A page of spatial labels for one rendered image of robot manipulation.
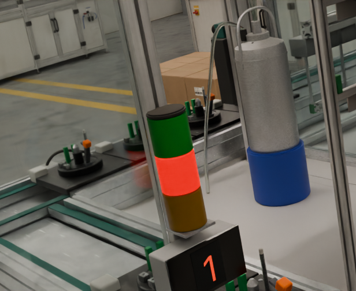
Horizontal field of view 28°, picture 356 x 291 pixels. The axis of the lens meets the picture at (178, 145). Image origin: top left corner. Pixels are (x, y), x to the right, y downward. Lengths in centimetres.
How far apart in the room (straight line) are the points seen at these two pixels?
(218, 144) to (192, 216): 144
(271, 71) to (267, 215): 38
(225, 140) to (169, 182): 148
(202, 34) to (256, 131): 615
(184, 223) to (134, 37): 24
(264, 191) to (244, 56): 37
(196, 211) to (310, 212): 102
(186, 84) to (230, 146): 372
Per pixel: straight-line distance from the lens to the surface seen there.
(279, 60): 188
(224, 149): 237
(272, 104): 189
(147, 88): 90
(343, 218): 130
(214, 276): 96
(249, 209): 198
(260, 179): 196
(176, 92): 623
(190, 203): 91
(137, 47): 88
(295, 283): 140
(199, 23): 805
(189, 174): 90
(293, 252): 172
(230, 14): 222
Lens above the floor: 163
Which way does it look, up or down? 17 degrees down
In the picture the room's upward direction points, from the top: 11 degrees counter-clockwise
